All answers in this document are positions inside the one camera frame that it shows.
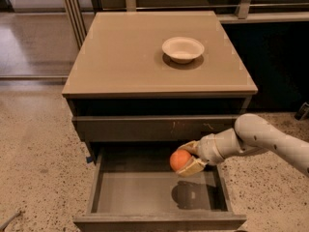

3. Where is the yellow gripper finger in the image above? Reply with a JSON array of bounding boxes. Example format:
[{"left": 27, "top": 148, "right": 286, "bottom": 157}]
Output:
[
  {"left": 179, "top": 140, "right": 199, "bottom": 156},
  {"left": 176, "top": 157, "right": 207, "bottom": 177}
]

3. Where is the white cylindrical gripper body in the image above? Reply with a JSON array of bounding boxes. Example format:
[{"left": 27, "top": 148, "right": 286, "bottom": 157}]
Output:
[{"left": 197, "top": 133, "right": 224, "bottom": 165}]

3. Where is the orange fruit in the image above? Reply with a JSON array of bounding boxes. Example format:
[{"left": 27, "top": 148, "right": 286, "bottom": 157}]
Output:
[{"left": 170, "top": 149, "right": 191, "bottom": 171}]

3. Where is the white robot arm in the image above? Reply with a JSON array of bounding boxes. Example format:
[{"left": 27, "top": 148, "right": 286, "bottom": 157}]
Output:
[{"left": 176, "top": 114, "right": 309, "bottom": 177}]

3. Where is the grey drawer cabinet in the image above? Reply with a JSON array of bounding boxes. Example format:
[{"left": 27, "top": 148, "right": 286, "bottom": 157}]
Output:
[{"left": 61, "top": 11, "right": 259, "bottom": 232}]

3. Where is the white paper bowl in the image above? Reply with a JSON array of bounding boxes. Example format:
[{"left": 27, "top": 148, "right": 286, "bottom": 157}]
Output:
[{"left": 162, "top": 37, "right": 205, "bottom": 64}]

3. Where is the dark object on floor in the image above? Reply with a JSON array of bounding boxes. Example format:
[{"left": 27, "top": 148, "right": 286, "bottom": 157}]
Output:
[{"left": 295, "top": 101, "right": 309, "bottom": 120}]

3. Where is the blue tape piece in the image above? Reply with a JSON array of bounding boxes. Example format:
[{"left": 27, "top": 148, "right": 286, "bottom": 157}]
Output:
[{"left": 86, "top": 157, "right": 94, "bottom": 163}]

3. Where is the grey rod on floor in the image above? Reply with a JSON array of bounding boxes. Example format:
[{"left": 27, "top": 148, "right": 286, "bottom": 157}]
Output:
[{"left": 0, "top": 211, "right": 22, "bottom": 232}]

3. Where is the metal window frame rail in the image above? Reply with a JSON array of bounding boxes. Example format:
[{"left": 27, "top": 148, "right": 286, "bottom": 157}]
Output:
[{"left": 58, "top": 0, "right": 309, "bottom": 50}]

